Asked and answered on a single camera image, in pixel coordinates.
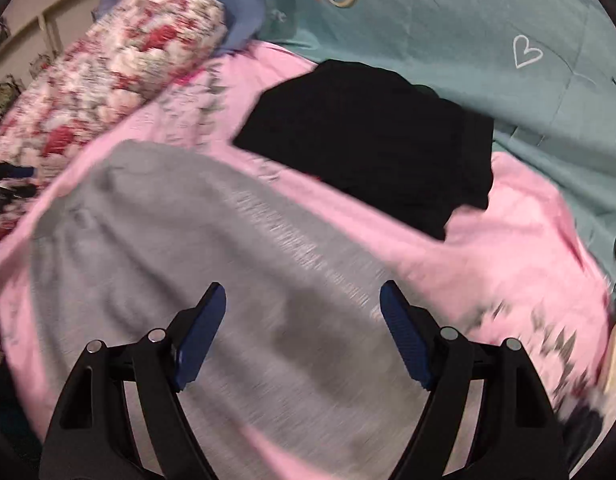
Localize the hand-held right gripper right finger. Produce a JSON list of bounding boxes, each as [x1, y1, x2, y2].
[[379, 280, 571, 480]]

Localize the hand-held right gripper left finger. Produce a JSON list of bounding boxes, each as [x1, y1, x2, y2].
[[38, 282, 228, 480]]

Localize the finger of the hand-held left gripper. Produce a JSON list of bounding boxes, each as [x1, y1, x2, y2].
[[0, 183, 40, 214], [0, 161, 37, 180]]

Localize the grey pants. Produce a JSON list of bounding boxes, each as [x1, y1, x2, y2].
[[29, 139, 481, 480]]

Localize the black folded pants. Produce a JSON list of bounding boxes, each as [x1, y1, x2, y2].
[[232, 59, 495, 242]]

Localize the pink blanket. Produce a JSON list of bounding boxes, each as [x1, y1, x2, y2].
[[0, 40, 616, 480]]

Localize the red floral quilt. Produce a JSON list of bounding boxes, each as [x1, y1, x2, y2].
[[0, 0, 228, 171]]

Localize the teal printed bedsheet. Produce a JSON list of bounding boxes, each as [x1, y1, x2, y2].
[[260, 0, 616, 281]]

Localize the white wall shelf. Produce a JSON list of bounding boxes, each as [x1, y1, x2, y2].
[[0, 0, 106, 126]]

